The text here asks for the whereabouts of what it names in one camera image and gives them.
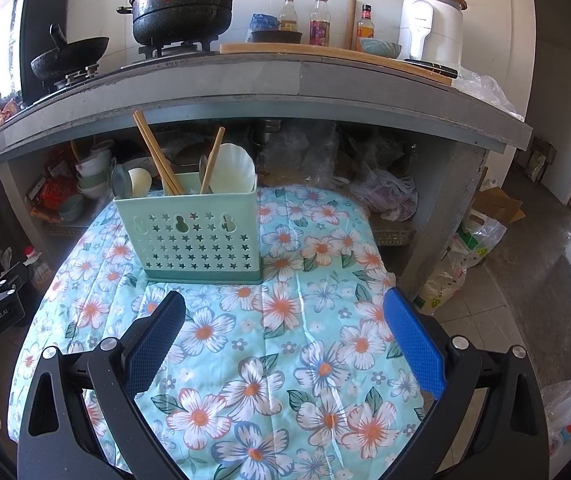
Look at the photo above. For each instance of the black upright box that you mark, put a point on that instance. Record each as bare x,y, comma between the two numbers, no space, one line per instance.
40,15

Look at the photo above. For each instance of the pink plastic bag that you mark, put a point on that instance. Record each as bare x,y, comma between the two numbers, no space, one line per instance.
385,195

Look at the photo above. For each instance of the wooden cutting board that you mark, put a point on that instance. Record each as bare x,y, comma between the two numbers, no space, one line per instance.
315,54

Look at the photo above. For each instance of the pink snack bag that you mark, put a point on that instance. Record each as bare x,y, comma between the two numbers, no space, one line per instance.
2,112

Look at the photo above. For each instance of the large white ceramic spoon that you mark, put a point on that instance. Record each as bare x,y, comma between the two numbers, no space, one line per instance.
235,170

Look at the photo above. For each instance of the floral blanket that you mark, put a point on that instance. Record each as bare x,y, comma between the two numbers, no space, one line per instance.
275,335

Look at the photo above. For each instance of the black wok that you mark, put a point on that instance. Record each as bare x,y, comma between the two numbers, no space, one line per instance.
70,55

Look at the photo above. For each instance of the white air fryer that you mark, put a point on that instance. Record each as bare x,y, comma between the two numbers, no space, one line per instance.
430,30

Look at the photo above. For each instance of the blue plastic bag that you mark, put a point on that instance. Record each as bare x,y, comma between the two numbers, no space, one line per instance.
264,22

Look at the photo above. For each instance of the green plastic utensil holder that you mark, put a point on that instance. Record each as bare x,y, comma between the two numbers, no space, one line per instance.
185,240

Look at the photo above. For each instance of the crumpled clear plastic bag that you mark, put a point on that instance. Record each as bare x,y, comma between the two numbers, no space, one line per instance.
490,95

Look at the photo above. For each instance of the teal ceramic bowl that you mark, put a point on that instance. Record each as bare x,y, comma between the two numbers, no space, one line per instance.
71,207

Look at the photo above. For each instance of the wooden rolling pin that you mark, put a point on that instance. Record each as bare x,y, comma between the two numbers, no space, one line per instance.
351,22

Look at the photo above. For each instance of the beige plastic tray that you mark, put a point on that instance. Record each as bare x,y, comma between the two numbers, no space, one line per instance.
393,235

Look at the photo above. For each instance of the black stockpot with lid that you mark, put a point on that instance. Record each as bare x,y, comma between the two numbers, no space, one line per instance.
180,10

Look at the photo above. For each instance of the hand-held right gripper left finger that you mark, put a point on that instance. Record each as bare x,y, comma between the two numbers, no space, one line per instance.
153,345

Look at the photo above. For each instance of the cardboard box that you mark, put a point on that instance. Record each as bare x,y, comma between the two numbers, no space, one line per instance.
498,205

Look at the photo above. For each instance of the small white ceramic spoon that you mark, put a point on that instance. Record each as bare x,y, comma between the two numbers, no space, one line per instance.
139,182

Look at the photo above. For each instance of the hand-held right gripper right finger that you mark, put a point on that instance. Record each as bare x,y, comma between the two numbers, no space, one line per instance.
415,345

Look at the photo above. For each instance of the purple label bottle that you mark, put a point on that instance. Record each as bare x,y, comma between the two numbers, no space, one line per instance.
319,22

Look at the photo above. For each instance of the red snack packet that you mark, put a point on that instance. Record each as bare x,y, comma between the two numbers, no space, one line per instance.
56,192

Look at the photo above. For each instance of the pale green bowl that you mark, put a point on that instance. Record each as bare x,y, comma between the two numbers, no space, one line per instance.
92,179

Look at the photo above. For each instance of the small black pan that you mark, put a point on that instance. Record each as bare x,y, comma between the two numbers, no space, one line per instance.
276,37

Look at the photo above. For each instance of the yellow cap sauce bottle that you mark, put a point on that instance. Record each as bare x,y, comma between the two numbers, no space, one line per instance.
288,15

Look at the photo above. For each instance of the stainless steel pot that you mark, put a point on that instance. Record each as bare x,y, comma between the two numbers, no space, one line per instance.
265,130

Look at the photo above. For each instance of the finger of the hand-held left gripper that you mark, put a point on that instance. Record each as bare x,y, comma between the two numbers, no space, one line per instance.
12,275

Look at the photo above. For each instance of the white printed plastic bag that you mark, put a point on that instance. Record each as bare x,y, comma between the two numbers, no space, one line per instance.
570,415

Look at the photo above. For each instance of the teal bowl on cutting board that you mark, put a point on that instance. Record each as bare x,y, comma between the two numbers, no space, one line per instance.
380,47

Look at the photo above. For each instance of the concrete kitchen counter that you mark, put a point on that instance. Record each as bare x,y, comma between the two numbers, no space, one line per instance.
265,85

